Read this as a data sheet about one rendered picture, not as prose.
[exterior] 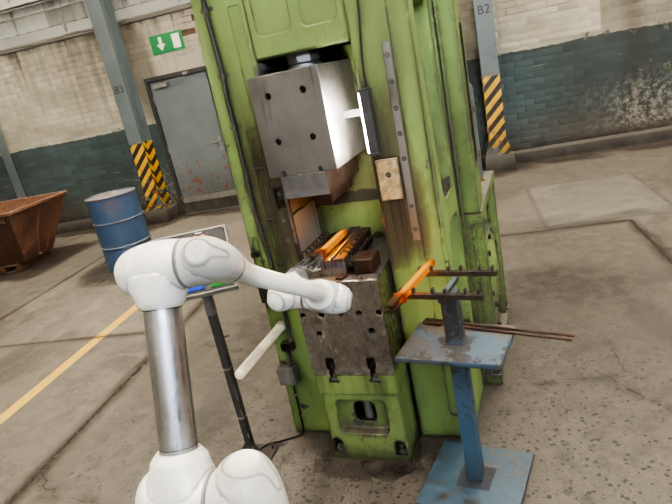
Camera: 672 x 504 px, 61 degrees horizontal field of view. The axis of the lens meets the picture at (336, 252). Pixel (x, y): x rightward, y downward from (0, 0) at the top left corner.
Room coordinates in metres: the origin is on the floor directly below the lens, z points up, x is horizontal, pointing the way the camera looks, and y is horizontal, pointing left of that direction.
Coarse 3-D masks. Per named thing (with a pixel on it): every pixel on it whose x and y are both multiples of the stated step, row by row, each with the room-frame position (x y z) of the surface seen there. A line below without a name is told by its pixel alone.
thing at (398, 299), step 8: (424, 264) 2.11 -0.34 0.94; (432, 264) 2.12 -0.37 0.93; (416, 272) 2.04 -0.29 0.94; (424, 272) 2.04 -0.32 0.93; (416, 280) 1.97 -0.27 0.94; (408, 288) 1.90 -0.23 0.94; (400, 296) 1.84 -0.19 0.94; (392, 304) 1.78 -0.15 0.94; (400, 304) 1.83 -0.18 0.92; (392, 312) 1.78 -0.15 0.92
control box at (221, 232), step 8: (224, 224) 2.40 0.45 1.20; (192, 232) 2.39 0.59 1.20; (200, 232) 2.38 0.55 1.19; (208, 232) 2.38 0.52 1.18; (216, 232) 2.38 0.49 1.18; (224, 232) 2.38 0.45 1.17; (152, 240) 2.38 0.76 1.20; (224, 240) 2.36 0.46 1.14; (208, 288) 2.26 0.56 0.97; (216, 288) 2.26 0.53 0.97; (224, 288) 2.26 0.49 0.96; (232, 288) 2.28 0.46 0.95; (192, 296) 2.25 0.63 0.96; (200, 296) 2.29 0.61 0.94
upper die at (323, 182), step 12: (348, 168) 2.48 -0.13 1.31; (288, 180) 2.29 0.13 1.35; (300, 180) 2.27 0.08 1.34; (312, 180) 2.26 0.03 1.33; (324, 180) 2.24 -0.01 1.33; (336, 180) 2.32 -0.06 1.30; (288, 192) 2.30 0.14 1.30; (300, 192) 2.28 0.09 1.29; (312, 192) 2.26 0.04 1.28; (324, 192) 2.24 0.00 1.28
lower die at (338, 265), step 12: (348, 228) 2.64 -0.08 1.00; (360, 228) 2.62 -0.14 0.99; (324, 240) 2.59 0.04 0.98; (348, 240) 2.46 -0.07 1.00; (336, 252) 2.30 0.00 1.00; (348, 252) 2.29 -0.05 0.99; (324, 264) 2.27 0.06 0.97; (336, 264) 2.24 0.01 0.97; (312, 276) 2.29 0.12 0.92; (324, 276) 2.27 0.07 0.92
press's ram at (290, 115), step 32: (320, 64) 2.25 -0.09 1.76; (256, 96) 2.32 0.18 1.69; (288, 96) 2.26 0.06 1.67; (320, 96) 2.22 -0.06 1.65; (352, 96) 2.55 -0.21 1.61; (288, 128) 2.28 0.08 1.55; (320, 128) 2.23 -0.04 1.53; (352, 128) 2.47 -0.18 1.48; (288, 160) 2.29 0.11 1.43; (320, 160) 2.24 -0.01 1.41
